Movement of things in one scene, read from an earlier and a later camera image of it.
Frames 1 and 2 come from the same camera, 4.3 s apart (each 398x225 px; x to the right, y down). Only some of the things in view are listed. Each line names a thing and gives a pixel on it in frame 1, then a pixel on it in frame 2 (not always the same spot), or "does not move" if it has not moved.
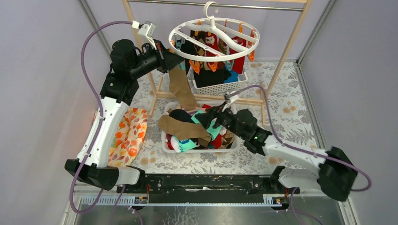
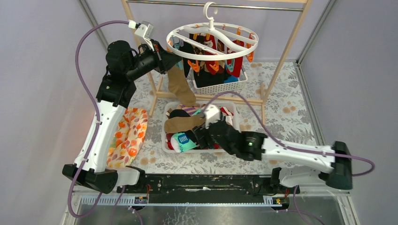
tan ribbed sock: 180,86 does not move
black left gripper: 165,60 does not move
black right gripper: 218,115 to 204,134
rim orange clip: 195,65 does not move
